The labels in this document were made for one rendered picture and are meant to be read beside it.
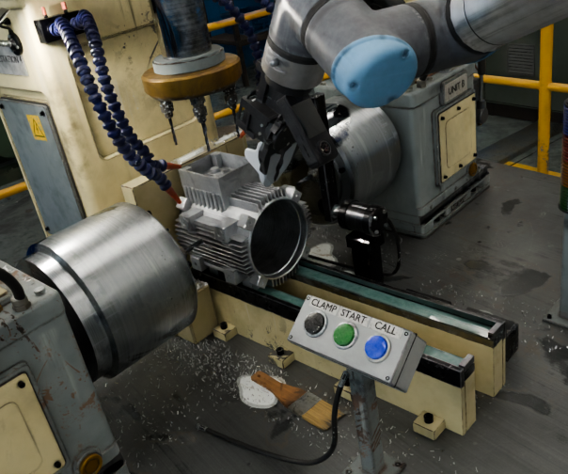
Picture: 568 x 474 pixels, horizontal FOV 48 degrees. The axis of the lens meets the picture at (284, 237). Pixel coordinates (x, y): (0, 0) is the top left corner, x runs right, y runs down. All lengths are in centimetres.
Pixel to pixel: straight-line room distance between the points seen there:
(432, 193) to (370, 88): 83
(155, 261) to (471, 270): 72
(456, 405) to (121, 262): 55
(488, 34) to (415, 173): 76
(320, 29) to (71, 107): 62
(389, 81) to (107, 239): 50
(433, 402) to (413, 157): 63
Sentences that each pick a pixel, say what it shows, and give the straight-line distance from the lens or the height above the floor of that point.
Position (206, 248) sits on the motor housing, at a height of 102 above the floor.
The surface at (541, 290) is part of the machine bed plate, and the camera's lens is 139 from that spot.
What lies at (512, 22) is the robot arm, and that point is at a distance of 75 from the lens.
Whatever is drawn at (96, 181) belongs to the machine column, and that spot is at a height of 114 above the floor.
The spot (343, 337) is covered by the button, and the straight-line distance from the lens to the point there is 83.
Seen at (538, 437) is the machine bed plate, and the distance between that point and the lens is 108.
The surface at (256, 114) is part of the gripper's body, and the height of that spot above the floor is 130.
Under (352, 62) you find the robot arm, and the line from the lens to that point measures 75.
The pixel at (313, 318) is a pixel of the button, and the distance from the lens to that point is 86.
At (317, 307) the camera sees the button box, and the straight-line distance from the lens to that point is 87.
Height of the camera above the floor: 157
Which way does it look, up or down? 27 degrees down
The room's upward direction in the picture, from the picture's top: 10 degrees counter-clockwise
